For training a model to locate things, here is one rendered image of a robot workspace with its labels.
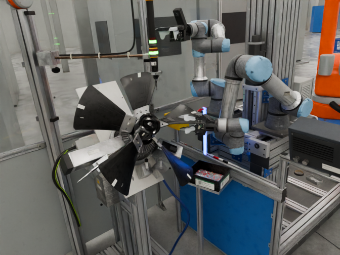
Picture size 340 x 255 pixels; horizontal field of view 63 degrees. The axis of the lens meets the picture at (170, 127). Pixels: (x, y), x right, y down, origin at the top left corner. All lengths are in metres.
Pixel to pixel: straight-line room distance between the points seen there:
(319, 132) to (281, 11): 0.89
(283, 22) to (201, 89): 0.67
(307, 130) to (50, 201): 1.72
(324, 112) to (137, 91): 3.93
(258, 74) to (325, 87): 3.71
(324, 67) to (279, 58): 2.98
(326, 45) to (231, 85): 3.82
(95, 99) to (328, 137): 1.03
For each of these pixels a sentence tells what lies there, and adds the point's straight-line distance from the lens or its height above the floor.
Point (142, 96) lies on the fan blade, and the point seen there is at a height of 1.32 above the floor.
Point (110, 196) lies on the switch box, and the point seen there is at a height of 0.70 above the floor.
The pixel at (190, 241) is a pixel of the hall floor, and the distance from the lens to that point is 2.45.
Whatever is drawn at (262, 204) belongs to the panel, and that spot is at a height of 0.70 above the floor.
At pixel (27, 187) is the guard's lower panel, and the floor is 0.72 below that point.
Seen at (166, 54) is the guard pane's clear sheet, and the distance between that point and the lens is 2.37.
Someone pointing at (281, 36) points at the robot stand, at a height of 1.56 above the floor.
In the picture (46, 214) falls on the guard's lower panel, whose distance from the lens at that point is 2.24.
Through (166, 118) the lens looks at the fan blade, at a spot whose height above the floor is 1.19.
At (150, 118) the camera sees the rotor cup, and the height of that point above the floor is 1.24.
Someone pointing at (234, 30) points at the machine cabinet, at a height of 1.41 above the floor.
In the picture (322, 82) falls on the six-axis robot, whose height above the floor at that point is 0.61.
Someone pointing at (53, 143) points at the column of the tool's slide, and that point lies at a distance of 1.86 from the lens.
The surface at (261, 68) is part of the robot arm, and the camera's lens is 1.37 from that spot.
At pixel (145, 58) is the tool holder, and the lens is 1.41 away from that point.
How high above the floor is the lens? 1.71
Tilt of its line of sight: 22 degrees down
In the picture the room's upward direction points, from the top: 4 degrees counter-clockwise
